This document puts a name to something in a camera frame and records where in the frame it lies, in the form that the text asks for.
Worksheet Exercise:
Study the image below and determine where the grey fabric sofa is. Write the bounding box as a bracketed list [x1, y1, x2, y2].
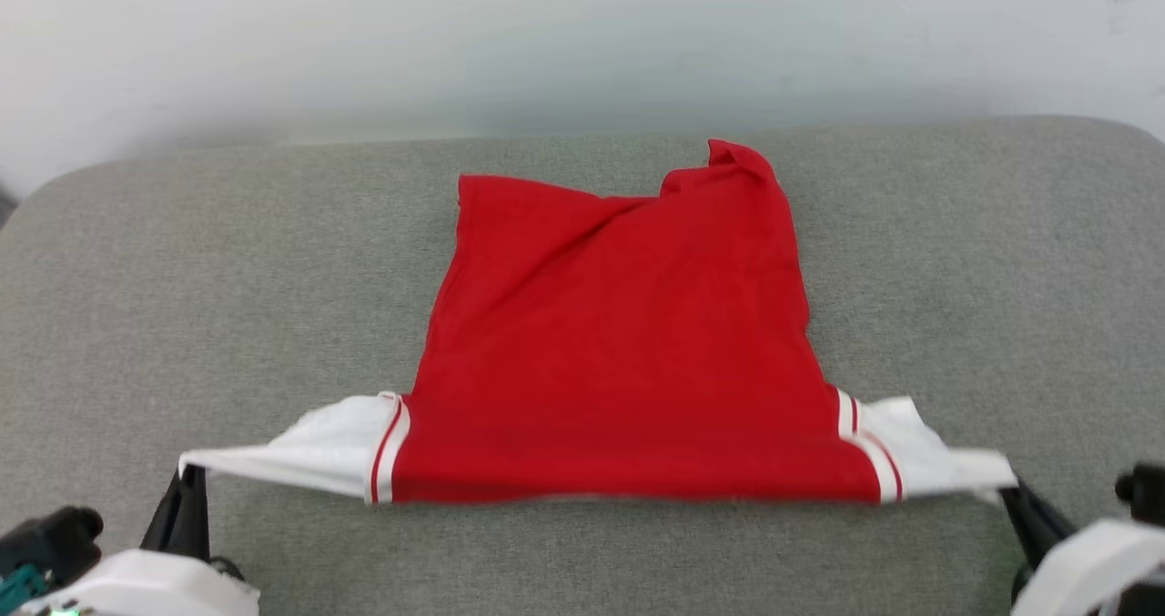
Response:
[0, 116, 1165, 616]

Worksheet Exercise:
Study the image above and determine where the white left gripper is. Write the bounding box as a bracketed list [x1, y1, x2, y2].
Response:
[16, 465, 262, 616]

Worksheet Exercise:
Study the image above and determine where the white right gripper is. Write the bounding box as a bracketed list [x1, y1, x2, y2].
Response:
[998, 478, 1165, 616]

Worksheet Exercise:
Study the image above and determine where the left cable with teal plug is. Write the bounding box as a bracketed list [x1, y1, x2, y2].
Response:
[0, 564, 48, 613]

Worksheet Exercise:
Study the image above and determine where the red and white shirt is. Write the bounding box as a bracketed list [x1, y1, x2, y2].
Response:
[179, 138, 1019, 508]

